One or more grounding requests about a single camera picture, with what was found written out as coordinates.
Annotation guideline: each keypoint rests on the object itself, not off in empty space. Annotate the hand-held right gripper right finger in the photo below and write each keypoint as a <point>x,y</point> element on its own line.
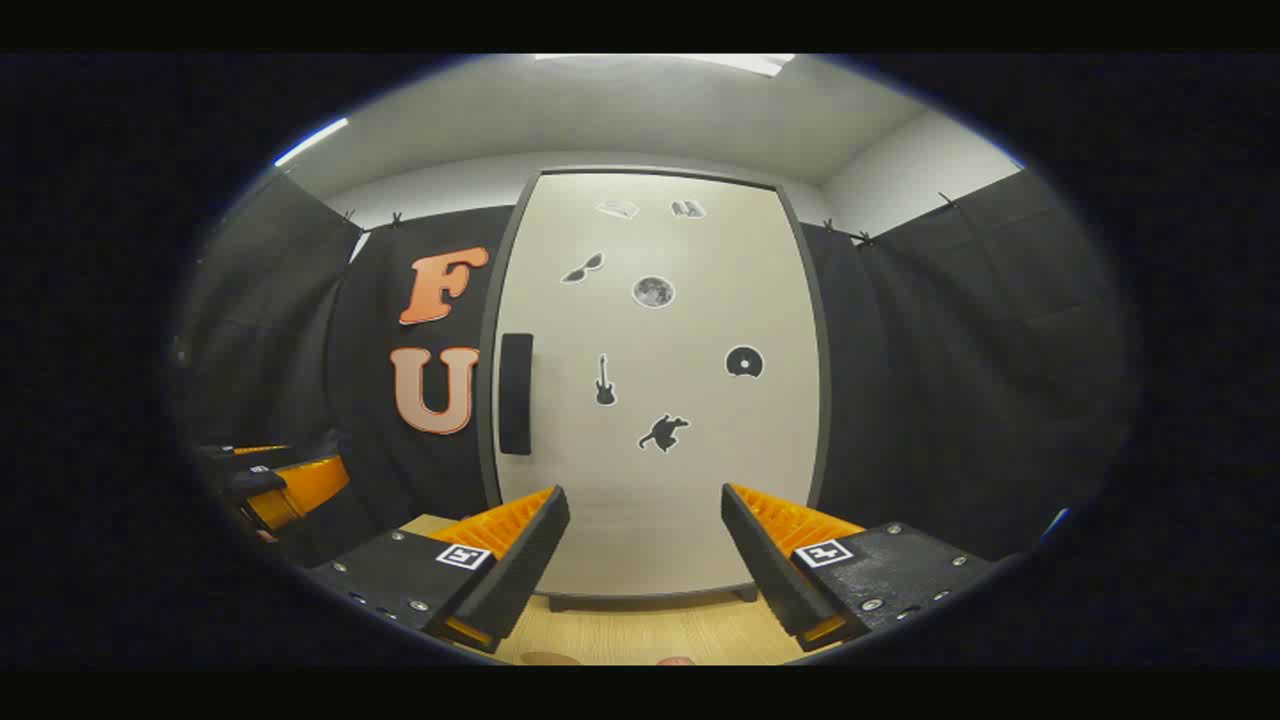
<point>765,570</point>

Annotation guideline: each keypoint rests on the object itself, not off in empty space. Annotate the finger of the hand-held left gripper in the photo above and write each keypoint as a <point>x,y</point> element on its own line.
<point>270,458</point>
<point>300,490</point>

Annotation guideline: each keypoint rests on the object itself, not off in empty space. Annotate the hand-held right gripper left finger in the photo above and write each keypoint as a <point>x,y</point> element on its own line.
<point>520,570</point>

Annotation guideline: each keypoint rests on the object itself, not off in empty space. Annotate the grey cabinet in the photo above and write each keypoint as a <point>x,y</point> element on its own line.
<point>487,400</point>

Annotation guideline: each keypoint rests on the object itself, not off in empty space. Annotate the black backdrop cloth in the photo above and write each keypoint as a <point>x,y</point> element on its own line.
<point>950,400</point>

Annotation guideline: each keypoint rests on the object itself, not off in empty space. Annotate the ceiling light strip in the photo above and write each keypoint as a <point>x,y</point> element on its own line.
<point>312,140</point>

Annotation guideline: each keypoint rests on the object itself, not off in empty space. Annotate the ceiling light panel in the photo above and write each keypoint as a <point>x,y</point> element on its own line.
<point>740,63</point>

